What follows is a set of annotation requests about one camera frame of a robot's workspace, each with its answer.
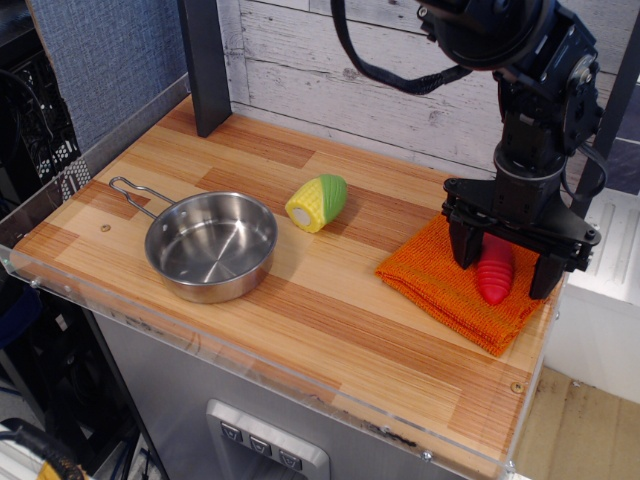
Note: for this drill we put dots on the red handled grey fork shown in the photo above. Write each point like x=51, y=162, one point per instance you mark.
x=495, y=269

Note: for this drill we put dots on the steel pot with handle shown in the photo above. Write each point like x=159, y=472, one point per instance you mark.
x=209, y=248

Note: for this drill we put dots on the dark frame post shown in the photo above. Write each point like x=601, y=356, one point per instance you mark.
x=203, y=46
x=592, y=177

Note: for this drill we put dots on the dark left frame post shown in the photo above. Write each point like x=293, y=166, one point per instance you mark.
x=203, y=46

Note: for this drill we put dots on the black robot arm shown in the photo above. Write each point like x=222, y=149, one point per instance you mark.
x=544, y=61

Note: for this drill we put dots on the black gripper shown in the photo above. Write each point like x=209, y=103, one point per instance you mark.
x=526, y=211

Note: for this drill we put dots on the silver toy cabinet front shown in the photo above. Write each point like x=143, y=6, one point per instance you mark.
x=172, y=390

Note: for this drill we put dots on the white side counter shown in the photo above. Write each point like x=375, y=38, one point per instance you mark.
x=596, y=338

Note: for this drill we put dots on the black equipment rack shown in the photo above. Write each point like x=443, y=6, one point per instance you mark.
x=37, y=135

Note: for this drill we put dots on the dark right frame post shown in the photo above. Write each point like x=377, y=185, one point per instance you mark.
x=592, y=177

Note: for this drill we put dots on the orange knitted cloth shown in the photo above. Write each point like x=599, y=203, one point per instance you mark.
x=424, y=271

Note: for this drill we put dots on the yellow green toy corn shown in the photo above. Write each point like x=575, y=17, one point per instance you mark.
x=318, y=202

